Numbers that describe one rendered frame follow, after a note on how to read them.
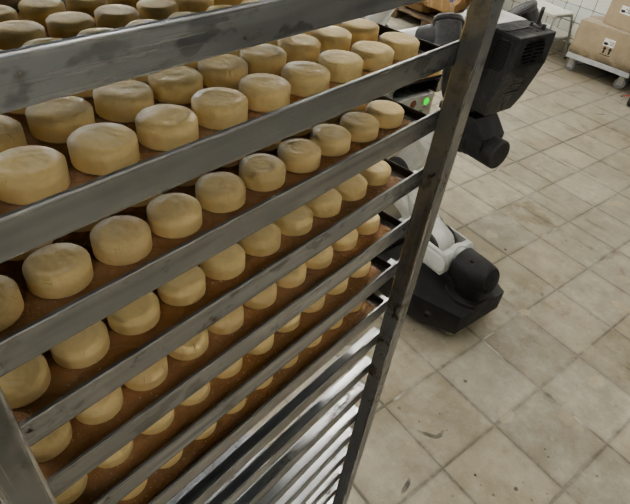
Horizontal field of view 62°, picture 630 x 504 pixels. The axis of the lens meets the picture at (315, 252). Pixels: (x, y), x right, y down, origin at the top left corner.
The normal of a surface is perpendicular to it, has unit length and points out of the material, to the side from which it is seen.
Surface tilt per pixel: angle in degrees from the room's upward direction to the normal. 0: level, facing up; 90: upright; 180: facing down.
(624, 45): 87
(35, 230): 90
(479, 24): 90
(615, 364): 0
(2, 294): 0
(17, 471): 90
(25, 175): 0
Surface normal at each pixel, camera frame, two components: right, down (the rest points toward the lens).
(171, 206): 0.10, -0.76
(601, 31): -0.73, 0.32
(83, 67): 0.75, 0.49
